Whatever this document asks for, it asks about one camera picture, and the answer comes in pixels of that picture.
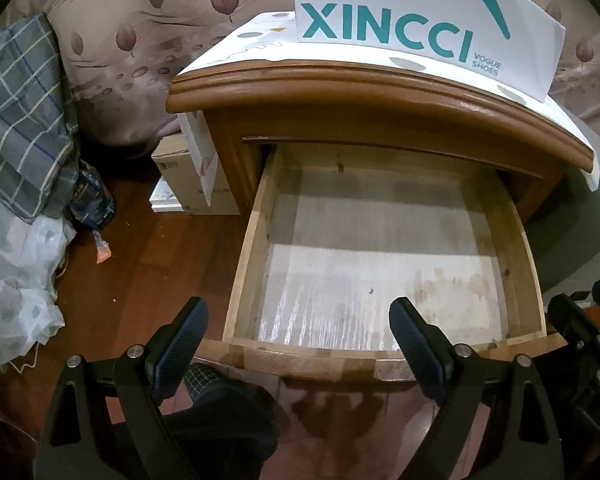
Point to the person's dark slippered foot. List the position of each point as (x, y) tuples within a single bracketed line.
[(230, 425)]

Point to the grey plaid blanket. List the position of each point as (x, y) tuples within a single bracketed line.
[(20, 110)]

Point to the blue plastic packet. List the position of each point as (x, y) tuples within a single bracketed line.
[(91, 200)]

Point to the cardboard box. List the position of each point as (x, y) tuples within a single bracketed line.
[(172, 165)]

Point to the orange wrapper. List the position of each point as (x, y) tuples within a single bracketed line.
[(101, 255)]

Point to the beige leaf-print fabric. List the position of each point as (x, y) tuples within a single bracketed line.
[(130, 10)]

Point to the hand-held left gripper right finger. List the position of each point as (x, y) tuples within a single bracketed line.
[(420, 345)]

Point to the white sheer cloth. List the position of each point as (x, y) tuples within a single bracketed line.
[(10, 285)]

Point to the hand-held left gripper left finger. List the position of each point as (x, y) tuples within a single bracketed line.
[(182, 340)]

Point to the flat white board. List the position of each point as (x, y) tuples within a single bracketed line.
[(162, 199)]

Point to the wooden drawer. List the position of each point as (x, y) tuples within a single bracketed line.
[(380, 260)]

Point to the white dotted table cloth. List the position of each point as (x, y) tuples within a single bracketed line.
[(240, 45)]

